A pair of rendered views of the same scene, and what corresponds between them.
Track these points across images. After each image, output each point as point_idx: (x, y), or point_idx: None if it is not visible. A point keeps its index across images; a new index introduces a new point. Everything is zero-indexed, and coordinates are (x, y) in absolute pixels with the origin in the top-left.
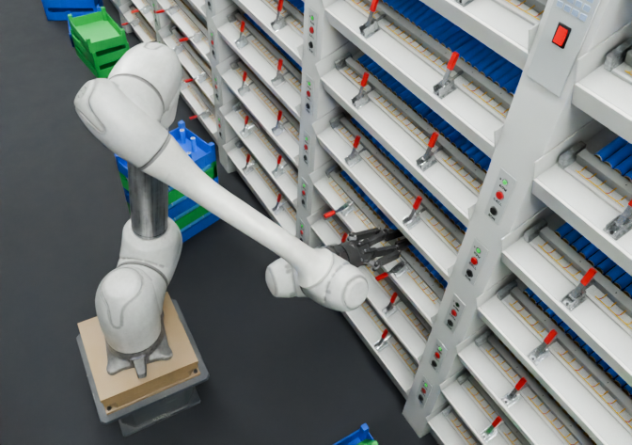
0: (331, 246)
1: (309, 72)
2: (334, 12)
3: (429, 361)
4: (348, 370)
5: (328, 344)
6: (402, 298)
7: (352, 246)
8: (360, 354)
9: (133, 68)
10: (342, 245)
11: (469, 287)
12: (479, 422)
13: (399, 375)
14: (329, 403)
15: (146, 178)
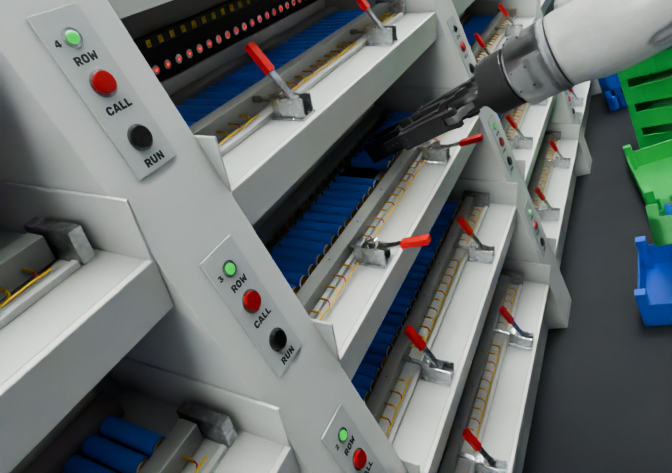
0: (520, 35)
1: None
2: None
3: (510, 173)
4: (594, 408)
5: (593, 467)
6: (452, 241)
7: (482, 59)
8: (551, 420)
9: None
10: (495, 56)
11: None
12: (521, 153)
13: (536, 303)
14: (669, 379)
15: None
